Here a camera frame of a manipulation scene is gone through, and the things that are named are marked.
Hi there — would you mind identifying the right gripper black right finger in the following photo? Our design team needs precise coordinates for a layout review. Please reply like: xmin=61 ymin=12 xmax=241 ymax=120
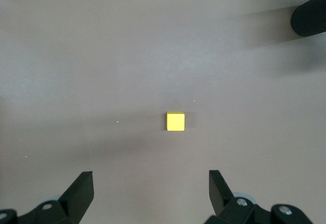
xmin=203 ymin=170 xmax=313 ymax=224

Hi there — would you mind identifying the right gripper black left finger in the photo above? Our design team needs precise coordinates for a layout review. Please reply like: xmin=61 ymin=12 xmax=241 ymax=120
xmin=0 ymin=171 xmax=95 ymax=224

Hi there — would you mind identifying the yellow wooden cube block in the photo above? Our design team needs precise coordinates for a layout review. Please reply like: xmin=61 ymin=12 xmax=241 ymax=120
xmin=166 ymin=111 xmax=186 ymax=132

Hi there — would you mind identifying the brown table cloth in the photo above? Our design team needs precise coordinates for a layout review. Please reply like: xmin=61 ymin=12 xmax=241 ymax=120
xmin=0 ymin=0 xmax=326 ymax=224

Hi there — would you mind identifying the black ribbed cylinder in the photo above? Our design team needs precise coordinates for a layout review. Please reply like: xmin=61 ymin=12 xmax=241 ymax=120
xmin=290 ymin=0 xmax=326 ymax=38

